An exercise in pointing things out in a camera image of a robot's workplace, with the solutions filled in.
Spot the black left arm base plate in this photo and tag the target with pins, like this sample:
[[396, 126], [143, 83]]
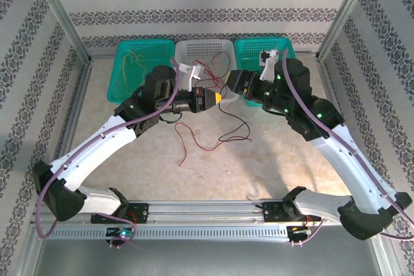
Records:
[[140, 213]]

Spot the small right circuit board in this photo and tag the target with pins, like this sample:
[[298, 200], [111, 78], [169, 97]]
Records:
[[299, 232]]

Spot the aluminium side rail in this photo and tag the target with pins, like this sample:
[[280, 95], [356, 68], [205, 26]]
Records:
[[79, 95]]

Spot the small left circuit board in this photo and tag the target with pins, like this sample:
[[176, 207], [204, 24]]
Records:
[[120, 233]]

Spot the teal perforated plastic basket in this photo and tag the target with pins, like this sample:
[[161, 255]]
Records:
[[155, 53], [249, 49]]

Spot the white perforated plastic basket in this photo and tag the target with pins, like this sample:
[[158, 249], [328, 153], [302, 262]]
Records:
[[207, 49]]

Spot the small circuit board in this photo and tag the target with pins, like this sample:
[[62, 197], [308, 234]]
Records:
[[299, 232], [120, 233]]

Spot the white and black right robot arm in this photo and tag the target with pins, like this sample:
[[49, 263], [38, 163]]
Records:
[[352, 166]]

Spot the aluminium frame post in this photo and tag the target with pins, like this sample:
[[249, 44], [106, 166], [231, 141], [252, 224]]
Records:
[[344, 11], [59, 11]]

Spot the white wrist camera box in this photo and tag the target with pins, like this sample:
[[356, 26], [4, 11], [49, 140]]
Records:
[[188, 74], [270, 62]]

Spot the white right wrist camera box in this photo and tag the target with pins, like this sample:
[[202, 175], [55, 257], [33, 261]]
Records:
[[270, 62]]

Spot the aluminium mounting rail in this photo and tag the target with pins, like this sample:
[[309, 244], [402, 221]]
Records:
[[207, 211]]

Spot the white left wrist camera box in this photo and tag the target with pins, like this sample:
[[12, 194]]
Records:
[[188, 74]]

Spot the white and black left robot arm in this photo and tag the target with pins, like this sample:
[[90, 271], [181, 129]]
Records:
[[90, 150]]

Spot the grey metal sheet panel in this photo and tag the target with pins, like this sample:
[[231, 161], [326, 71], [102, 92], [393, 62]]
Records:
[[207, 260]]

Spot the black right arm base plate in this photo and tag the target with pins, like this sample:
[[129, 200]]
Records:
[[273, 211]]

